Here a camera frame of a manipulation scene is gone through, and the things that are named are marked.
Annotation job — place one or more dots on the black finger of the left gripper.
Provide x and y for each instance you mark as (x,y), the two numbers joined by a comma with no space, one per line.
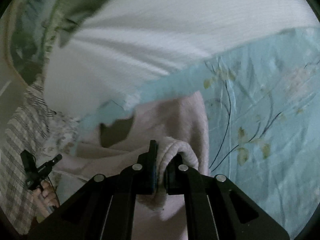
(47,166)

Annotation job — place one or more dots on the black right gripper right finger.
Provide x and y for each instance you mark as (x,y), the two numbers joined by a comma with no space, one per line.
(180,178)

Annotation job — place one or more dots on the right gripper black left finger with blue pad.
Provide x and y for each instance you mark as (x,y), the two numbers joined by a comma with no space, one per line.
(140,178)

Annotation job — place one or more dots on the mauve knit sweater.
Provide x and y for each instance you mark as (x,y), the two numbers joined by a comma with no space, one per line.
(178,125)

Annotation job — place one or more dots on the person's left hand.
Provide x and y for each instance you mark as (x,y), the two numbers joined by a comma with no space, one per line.
(45,198)

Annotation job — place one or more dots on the light blue floral bedsheet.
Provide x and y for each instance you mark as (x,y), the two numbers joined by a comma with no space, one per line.
(262,105)

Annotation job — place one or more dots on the white ribbed pillow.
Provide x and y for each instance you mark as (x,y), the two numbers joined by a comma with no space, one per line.
(127,43)

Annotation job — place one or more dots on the green floral pillow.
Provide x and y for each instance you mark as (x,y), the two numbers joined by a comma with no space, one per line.
(38,24)

